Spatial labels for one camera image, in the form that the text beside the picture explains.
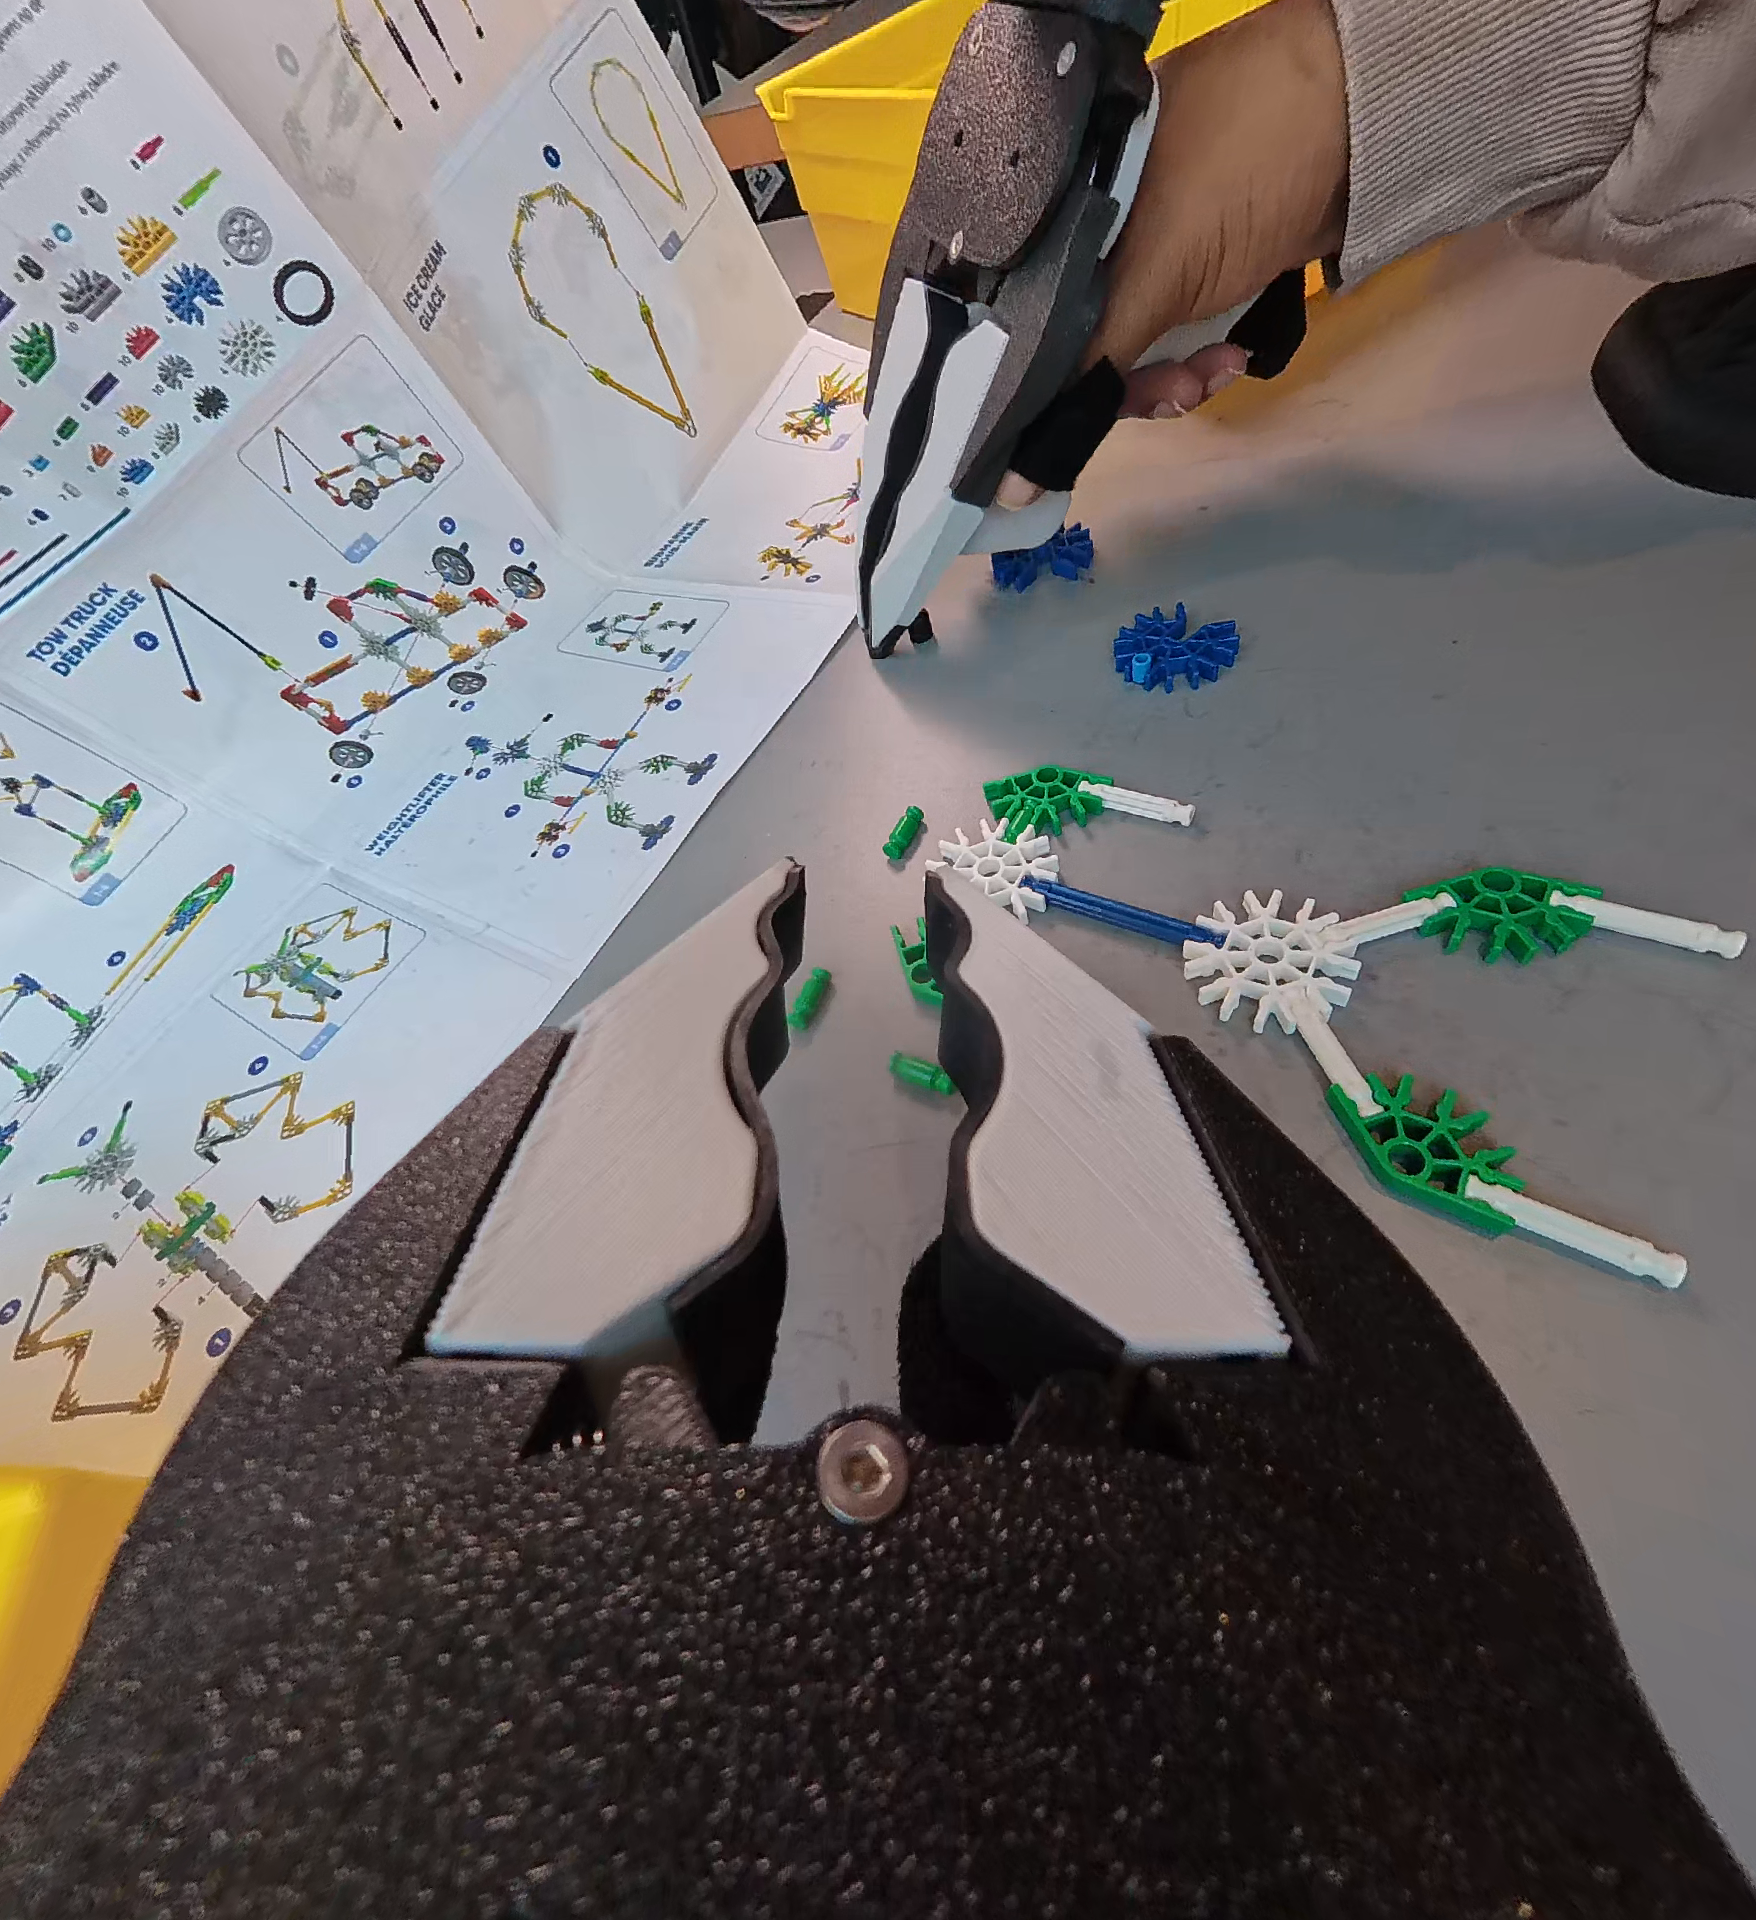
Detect blue toy connector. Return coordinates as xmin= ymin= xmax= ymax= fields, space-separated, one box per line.
xmin=1113 ymin=604 xmax=1245 ymax=696
xmin=991 ymin=522 xmax=1098 ymax=589

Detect person's right hand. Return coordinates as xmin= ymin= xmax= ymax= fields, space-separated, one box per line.
xmin=999 ymin=0 xmax=1357 ymax=511

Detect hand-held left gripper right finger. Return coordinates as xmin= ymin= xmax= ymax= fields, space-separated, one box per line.
xmin=899 ymin=871 xmax=1294 ymax=1430

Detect white green blue toy assembly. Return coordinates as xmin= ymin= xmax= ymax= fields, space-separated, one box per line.
xmin=889 ymin=760 xmax=1751 ymax=1291

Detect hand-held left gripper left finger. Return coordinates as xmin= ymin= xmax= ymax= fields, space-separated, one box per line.
xmin=424 ymin=856 xmax=809 ymax=1442

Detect brown cardboard piece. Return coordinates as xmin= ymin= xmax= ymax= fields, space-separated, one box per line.
xmin=699 ymin=94 xmax=819 ymax=172

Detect person's right forearm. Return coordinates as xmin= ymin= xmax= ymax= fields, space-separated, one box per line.
xmin=1330 ymin=0 xmax=1756 ymax=294

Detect yellow plastic bin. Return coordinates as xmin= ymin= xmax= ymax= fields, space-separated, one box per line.
xmin=0 ymin=1455 xmax=152 ymax=1899
xmin=755 ymin=0 xmax=1436 ymax=322

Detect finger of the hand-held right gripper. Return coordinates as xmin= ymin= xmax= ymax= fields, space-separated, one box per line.
xmin=895 ymin=294 xmax=1011 ymax=628
xmin=859 ymin=276 xmax=926 ymax=658

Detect folded paper instruction sheet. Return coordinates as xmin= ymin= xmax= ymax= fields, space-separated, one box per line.
xmin=0 ymin=0 xmax=895 ymax=1479

